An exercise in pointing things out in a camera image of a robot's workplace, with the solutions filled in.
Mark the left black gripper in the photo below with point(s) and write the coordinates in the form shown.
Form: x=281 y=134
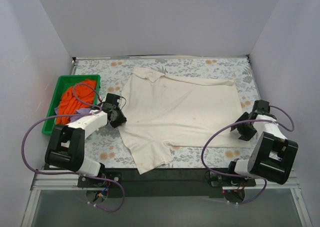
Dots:
x=117 y=117

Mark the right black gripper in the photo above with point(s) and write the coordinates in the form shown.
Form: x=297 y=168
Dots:
x=245 y=126

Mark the cream white t shirt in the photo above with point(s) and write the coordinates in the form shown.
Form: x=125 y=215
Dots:
x=164 y=110

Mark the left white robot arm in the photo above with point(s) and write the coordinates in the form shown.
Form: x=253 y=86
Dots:
x=66 y=148

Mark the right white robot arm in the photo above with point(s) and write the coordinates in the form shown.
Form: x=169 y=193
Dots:
x=274 y=154

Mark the floral patterned table mat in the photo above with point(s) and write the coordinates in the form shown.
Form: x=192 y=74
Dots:
x=106 y=146

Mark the purple t shirt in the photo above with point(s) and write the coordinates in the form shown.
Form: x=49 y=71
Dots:
x=80 y=111

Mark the orange t shirt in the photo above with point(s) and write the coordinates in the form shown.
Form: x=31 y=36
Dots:
x=69 y=104

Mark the green plastic tray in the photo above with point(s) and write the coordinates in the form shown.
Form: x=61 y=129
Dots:
x=66 y=81

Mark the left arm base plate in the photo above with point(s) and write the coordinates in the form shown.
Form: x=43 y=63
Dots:
x=86 y=182

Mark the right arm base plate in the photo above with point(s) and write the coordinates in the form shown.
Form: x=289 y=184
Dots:
x=216 y=180

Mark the aluminium frame rail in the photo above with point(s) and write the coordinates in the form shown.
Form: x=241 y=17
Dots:
x=162 y=182

